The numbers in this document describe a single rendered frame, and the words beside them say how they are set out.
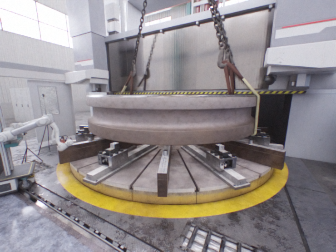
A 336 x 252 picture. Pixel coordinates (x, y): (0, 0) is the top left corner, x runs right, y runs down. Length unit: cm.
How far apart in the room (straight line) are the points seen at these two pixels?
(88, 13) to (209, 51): 423
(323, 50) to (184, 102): 234
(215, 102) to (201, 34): 338
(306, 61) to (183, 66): 357
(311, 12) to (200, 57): 286
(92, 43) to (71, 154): 408
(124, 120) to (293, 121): 458
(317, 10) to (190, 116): 285
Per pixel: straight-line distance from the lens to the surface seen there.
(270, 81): 403
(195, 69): 574
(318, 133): 577
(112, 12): 838
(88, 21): 688
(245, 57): 550
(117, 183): 290
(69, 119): 733
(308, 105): 561
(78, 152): 409
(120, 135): 320
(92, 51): 659
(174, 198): 277
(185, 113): 292
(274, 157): 383
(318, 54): 365
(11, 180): 401
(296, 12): 422
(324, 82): 466
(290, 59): 358
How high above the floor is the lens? 176
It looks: 11 degrees down
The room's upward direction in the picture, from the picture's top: straight up
